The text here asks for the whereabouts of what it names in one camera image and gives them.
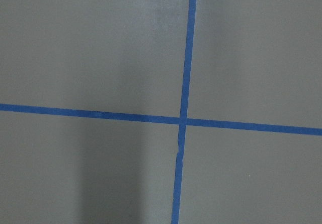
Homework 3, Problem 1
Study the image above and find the brown table cover sheet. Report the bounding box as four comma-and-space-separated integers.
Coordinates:
1, 0, 321, 223

